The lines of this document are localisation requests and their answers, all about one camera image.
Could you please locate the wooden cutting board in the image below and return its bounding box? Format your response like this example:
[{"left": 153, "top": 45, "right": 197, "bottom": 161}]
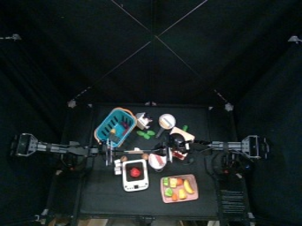
[{"left": 169, "top": 126, "right": 197, "bottom": 142}]

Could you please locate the red strawberry cake slice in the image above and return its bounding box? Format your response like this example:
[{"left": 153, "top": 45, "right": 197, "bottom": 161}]
[{"left": 173, "top": 150, "right": 189, "bottom": 161}]

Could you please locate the white toy cube stack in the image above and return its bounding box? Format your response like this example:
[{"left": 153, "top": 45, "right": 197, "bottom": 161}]
[{"left": 114, "top": 159, "right": 124, "bottom": 176}]

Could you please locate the green toy leaf vegetable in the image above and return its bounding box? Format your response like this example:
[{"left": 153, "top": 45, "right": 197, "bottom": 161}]
[{"left": 137, "top": 130, "right": 157, "bottom": 140}]

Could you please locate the blue basket orange rim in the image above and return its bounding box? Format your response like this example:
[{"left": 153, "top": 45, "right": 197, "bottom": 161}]
[{"left": 94, "top": 107, "right": 138, "bottom": 148}]

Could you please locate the white kitchen scale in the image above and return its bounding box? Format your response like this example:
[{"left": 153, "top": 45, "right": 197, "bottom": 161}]
[{"left": 122, "top": 158, "right": 152, "bottom": 192}]

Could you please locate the small white toy appliance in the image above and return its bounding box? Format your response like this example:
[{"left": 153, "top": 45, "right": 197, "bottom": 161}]
[{"left": 136, "top": 112, "right": 154, "bottom": 131}]

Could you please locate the pink food tray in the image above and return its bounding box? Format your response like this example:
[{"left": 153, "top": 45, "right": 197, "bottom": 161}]
[{"left": 160, "top": 174, "right": 201, "bottom": 204}]

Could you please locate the yellow toy banana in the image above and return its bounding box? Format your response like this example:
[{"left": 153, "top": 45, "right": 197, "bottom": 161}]
[{"left": 184, "top": 179, "right": 197, "bottom": 195}]

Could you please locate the white printed label sticker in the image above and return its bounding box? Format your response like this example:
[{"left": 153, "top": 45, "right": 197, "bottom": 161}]
[{"left": 220, "top": 189, "right": 246, "bottom": 215}]

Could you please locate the black cable bundle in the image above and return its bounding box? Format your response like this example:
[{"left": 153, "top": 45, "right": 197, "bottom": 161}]
[{"left": 205, "top": 149, "right": 248, "bottom": 180}]

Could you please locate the thin diagonal brace wire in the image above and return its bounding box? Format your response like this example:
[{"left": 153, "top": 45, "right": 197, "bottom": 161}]
[
  {"left": 70, "top": 0, "right": 209, "bottom": 104},
  {"left": 110, "top": 0, "right": 232, "bottom": 105}
]

